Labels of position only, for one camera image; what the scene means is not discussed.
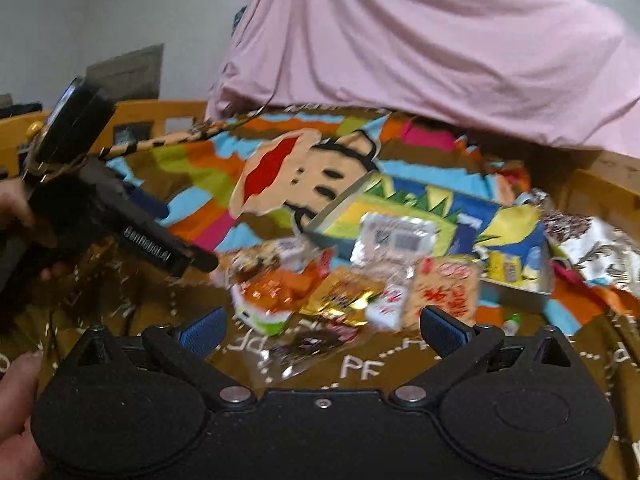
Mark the orange green snack packet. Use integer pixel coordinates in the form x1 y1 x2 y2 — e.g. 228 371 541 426
231 260 329 337

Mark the colourful illustrated tray box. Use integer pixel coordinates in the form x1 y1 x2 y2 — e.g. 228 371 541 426
300 172 554 312

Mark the person's left hand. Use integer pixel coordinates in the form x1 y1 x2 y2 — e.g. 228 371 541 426
1 178 67 281

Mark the striped tiger pattern cloth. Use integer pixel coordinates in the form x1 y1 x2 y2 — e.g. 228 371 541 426
96 106 267 162

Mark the clear packet red snack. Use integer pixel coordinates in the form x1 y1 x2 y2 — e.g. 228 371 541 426
257 322 363 384

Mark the pink draped sheet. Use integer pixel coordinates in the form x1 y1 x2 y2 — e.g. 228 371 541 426
207 0 639 157

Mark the silver white barcode snack packet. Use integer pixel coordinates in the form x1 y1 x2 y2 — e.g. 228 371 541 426
350 212 437 284

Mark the rice cracker red text packet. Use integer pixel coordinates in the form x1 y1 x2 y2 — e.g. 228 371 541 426
401 256 480 330

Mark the gold foil snack packet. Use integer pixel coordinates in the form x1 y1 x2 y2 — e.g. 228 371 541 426
299 266 386 327

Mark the floral satin pillow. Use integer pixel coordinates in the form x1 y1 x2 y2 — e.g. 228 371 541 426
524 188 639 297

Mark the grey wall panel door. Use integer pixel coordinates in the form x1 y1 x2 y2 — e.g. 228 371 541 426
86 44 164 101

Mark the person's right hand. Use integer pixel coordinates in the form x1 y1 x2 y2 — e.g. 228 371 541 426
1 351 44 480

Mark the brown nut snack packet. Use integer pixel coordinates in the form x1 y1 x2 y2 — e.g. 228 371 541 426
210 237 311 288

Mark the green stick snack packet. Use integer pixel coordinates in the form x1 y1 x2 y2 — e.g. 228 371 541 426
502 313 521 337

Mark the wooden bed frame rail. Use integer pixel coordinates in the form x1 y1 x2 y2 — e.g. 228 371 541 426
0 100 206 177

